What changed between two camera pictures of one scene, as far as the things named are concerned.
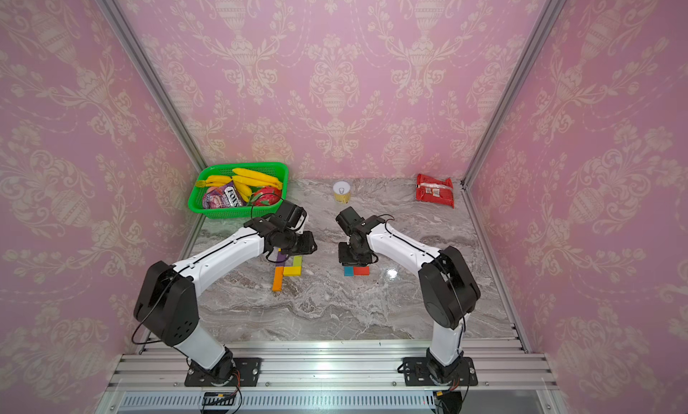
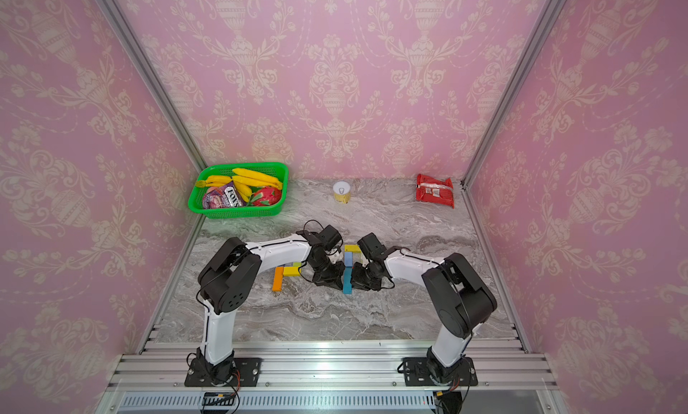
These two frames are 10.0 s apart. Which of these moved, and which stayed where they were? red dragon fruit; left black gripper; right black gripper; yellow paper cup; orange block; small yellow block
Moved: left black gripper; right black gripper
Stayed: red dragon fruit; small yellow block; yellow paper cup; orange block
